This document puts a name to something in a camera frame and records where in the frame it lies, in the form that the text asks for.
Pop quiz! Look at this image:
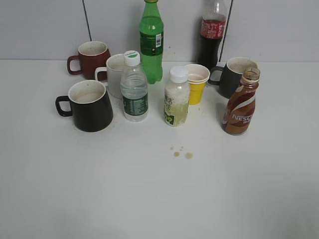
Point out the dark red mug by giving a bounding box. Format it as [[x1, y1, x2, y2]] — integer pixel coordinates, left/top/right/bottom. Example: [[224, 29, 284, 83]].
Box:
[[67, 41, 111, 80]]

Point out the brown Nescafe coffee bottle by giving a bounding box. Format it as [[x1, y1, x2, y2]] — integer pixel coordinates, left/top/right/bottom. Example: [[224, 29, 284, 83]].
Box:
[[222, 67, 260, 135]]

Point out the clear water bottle green label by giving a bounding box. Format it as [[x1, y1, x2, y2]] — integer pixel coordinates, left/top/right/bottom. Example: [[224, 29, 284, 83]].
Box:
[[120, 50, 149, 122]]

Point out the black mug white interior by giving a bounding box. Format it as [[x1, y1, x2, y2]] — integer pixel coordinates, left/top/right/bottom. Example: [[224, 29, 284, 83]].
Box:
[[55, 80, 113, 132]]

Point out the white-capped juice bottle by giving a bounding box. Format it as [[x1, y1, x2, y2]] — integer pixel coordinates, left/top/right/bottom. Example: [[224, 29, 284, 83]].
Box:
[[163, 66, 190, 127]]

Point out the green soda bottle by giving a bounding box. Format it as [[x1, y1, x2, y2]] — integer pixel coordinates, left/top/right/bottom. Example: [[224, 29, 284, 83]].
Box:
[[139, 0, 164, 84]]

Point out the dark grey mug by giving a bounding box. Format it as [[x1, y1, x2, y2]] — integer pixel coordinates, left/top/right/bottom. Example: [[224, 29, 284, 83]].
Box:
[[208, 57, 258, 98]]

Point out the yellow paper cup stack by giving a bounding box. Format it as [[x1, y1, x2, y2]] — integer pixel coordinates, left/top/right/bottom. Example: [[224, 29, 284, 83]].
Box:
[[184, 64, 210, 105]]

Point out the cola bottle red label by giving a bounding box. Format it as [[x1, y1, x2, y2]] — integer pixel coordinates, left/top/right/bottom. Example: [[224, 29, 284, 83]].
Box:
[[198, 0, 227, 69]]

